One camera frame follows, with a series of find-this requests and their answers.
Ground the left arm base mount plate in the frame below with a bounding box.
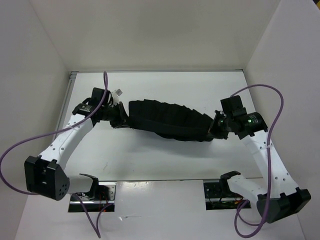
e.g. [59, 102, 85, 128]
[68, 178, 117, 213]

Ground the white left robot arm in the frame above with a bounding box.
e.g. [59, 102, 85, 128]
[24, 102, 128, 201]

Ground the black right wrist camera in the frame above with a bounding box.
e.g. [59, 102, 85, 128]
[220, 95, 247, 118]

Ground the black pleated skirt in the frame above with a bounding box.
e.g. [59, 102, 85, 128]
[120, 99, 214, 142]

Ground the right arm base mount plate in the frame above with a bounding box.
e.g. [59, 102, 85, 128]
[203, 179, 246, 211]

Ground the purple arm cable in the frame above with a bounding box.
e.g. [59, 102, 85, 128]
[229, 84, 286, 238]
[0, 71, 110, 238]

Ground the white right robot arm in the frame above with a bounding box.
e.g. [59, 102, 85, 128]
[210, 108, 311, 224]

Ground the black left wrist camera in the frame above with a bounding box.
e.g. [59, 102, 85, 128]
[88, 87, 123, 107]

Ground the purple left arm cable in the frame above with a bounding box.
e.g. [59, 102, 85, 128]
[0, 71, 110, 238]

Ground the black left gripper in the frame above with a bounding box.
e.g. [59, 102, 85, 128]
[101, 101, 134, 129]

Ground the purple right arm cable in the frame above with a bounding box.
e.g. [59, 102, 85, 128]
[229, 84, 286, 238]

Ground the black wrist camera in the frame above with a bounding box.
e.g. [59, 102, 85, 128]
[88, 87, 123, 107]
[220, 95, 247, 118]

